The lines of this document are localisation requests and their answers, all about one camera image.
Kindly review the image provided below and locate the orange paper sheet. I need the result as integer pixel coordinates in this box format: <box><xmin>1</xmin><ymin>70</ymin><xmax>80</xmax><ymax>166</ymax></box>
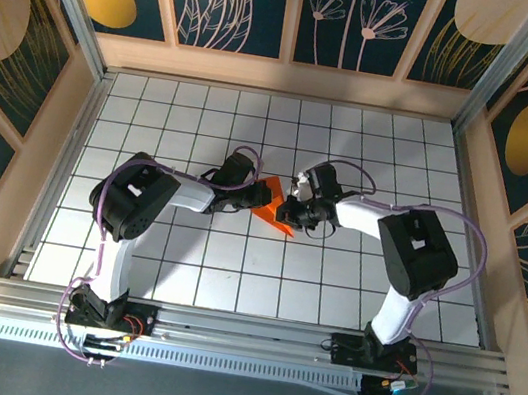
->
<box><xmin>245</xmin><ymin>172</ymin><xmax>305</xmax><ymax>239</ymax></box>

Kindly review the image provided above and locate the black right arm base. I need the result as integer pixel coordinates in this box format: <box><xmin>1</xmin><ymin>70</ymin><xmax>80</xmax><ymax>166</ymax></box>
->
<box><xmin>325</xmin><ymin>329</ymin><xmax>423</xmax><ymax>382</ymax></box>

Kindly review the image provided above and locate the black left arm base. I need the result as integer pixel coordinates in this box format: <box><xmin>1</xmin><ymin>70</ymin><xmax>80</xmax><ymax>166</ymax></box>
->
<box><xmin>62</xmin><ymin>279</ymin><xmax>163</xmax><ymax>341</ymax></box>

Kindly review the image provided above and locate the black controller board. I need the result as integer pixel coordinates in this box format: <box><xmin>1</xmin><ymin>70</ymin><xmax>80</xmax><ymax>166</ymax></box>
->
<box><xmin>77</xmin><ymin>328</ymin><xmax>131</xmax><ymax>370</ymax></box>
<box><xmin>359</xmin><ymin>373</ymin><xmax>422</xmax><ymax>395</ymax></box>

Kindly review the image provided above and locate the thin black cable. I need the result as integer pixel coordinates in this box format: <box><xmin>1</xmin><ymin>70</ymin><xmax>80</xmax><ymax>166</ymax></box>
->
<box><xmin>301</xmin><ymin>217</ymin><xmax>343</xmax><ymax>244</ymax></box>

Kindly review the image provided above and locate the long aluminium frame rail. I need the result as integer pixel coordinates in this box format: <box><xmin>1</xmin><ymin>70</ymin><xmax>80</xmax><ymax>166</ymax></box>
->
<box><xmin>0</xmin><ymin>268</ymin><xmax>515</xmax><ymax>395</ymax></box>

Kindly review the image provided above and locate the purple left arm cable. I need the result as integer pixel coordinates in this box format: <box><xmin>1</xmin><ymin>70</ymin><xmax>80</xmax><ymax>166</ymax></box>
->
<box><xmin>48</xmin><ymin>119</ymin><xmax>268</xmax><ymax>388</ymax></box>

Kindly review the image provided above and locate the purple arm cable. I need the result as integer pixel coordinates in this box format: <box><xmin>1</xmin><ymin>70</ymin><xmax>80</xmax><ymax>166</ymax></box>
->
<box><xmin>48</xmin><ymin>119</ymin><xmax>268</xmax><ymax>388</ymax></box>
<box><xmin>284</xmin><ymin>158</ymin><xmax>501</xmax><ymax>395</ymax></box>

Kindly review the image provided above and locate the aluminium table side rail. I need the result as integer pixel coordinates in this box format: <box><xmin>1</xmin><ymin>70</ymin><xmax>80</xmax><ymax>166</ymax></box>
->
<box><xmin>6</xmin><ymin>58</ymin><xmax>117</xmax><ymax>289</ymax></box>
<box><xmin>416</xmin><ymin>121</ymin><xmax>528</xmax><ymax>352</ymax></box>

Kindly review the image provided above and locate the white slotted cable duct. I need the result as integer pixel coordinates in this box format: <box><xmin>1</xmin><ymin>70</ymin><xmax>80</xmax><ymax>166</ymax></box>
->
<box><xmin>0</xmin><ymin>317</ymin><xmax>367</xmax><ymax>395</ymax></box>

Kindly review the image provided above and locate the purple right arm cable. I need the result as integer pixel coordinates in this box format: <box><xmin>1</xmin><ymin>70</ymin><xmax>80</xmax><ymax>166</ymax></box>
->
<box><xmin>284</xmin><ymin>158</ymin><xmax>501</xmax><ymax>395</ymax></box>

